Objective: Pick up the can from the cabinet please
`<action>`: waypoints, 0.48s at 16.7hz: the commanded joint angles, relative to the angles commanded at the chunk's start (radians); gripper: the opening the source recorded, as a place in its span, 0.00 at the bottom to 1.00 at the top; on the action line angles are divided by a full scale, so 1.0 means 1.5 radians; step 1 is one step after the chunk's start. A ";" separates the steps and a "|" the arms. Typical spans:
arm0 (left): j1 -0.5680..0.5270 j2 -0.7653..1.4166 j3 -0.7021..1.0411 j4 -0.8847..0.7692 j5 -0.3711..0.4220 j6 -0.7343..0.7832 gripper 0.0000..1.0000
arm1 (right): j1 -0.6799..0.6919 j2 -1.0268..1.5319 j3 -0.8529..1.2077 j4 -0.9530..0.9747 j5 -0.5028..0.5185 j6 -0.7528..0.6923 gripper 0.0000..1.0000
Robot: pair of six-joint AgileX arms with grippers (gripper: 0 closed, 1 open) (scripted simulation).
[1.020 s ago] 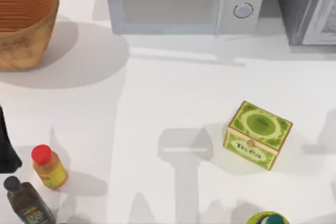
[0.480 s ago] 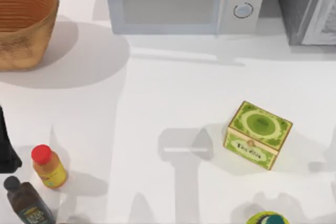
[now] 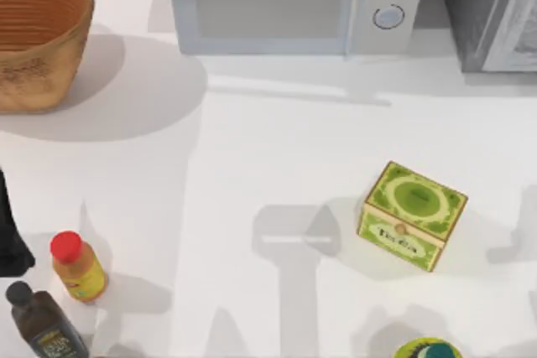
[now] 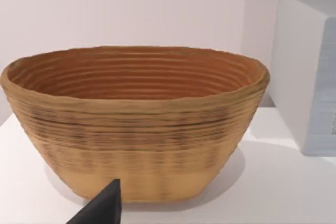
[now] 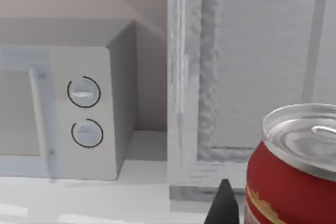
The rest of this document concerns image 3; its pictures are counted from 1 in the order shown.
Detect microwave door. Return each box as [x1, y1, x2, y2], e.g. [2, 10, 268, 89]
[163, 0, 362, 57]

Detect brown woven basket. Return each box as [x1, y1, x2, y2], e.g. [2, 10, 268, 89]
[0, 0, 96, 115]

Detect green tea box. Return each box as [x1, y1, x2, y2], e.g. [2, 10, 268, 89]
[356, 160, 469, 273]

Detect yellow bottle with red cap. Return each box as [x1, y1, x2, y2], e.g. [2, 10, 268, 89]
[50, 230, 108, 304]

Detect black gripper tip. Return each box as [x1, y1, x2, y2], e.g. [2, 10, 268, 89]
[0, 169, 36, 278]

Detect pale microwave oven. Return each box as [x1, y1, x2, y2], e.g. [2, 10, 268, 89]
[163, 0, 431, 61]

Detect dark brown bottle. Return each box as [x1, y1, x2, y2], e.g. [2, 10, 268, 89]
[5, 280, 90, 358]

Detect round microwave knob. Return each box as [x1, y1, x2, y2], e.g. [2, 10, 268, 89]
[372, 3, 406, 31]

